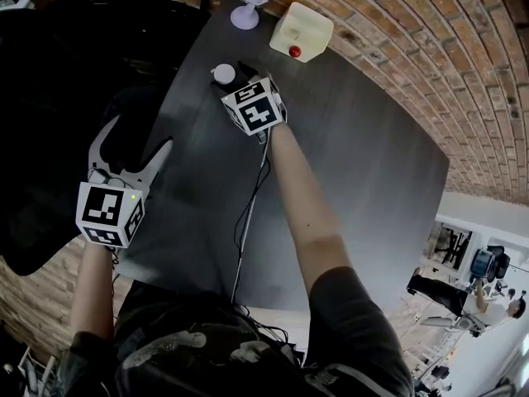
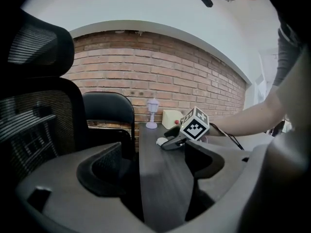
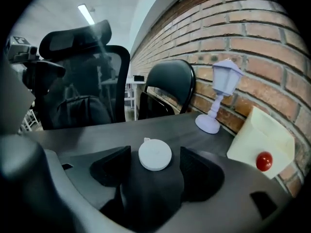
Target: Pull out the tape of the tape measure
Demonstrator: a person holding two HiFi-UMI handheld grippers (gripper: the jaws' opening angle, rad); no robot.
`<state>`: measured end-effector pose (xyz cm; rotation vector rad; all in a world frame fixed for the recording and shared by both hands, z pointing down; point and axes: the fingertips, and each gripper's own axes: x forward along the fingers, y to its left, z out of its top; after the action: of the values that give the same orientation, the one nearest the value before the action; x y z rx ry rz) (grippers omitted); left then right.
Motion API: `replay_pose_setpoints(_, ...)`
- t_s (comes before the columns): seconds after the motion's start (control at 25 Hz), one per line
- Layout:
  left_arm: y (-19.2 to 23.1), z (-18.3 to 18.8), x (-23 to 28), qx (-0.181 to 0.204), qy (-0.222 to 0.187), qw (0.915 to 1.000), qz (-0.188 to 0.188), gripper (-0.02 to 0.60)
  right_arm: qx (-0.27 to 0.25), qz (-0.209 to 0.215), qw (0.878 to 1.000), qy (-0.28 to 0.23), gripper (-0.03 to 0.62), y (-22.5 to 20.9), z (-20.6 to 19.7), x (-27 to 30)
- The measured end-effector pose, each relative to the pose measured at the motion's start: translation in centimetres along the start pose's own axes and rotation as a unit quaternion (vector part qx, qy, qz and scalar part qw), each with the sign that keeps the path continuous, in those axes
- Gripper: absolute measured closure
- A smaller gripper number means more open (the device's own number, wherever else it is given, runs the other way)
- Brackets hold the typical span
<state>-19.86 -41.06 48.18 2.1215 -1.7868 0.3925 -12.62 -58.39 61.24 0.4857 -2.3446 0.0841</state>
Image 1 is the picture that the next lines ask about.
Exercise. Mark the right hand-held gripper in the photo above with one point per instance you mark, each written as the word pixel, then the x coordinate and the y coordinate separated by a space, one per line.
pixel 256 110

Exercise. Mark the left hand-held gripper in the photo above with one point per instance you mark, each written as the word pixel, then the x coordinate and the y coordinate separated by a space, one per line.
pixel 107 213

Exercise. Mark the person's left forearm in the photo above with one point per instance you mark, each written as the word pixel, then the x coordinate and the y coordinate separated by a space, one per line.
pixel 93 288

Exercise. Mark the person's right forearm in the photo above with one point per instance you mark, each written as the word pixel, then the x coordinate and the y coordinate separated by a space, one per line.
pixel 297 188

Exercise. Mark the black backpack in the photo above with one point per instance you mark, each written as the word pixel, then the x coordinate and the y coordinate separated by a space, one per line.
pixel 140 77

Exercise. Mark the cream box with red button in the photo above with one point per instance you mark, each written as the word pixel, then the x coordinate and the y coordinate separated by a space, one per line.
pixel 301 31

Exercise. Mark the black mesh office chair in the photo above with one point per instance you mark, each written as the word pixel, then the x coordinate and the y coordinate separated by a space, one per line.
pixel 33 159

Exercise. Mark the person's dark printed t-shirt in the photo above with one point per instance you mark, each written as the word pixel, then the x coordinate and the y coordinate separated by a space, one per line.
pixel 206 345

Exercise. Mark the dark round bin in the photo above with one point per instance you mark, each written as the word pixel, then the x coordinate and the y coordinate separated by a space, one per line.
pixel 481 263

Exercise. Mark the white metal frame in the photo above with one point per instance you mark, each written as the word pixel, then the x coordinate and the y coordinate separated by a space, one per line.
pixel 35 372

